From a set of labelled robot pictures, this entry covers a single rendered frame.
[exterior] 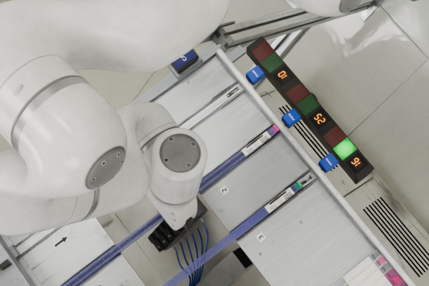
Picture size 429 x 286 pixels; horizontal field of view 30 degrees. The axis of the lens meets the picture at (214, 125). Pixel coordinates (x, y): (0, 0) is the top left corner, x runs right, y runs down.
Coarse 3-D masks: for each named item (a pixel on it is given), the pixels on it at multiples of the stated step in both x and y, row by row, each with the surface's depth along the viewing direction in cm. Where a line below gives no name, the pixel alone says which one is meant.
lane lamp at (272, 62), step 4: (272, 56) 157; (276, 56) 157; (264, 60) 157; (268, 60) 157; (272, 60) 157; (276, 60) 157; (280, 60) 156; (264, 64) 156; (268, 64) 156; (272, 64) 156; (276, 64) 156; (280, 64) 156; (268, 68) 156; (272, 68) 156
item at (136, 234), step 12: (276, 132) 150; (240, 156) 149; (228, 168) 148; (204, 180) 148; (156, 216) 147; (144, 228) 146; (132, 240) 146; (108, 252) 145; (120, 252) 146; (96, 264) 145; (84, 276) 144
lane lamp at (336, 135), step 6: (336, 126) 152; (330, 132) 152; (336, 132) 152; (342, 132) 152; (324, 138) 152; (330, 138) 152; (336, 138) 152; (342, 138) 152; (330, 144) 152; (336, 144) 152
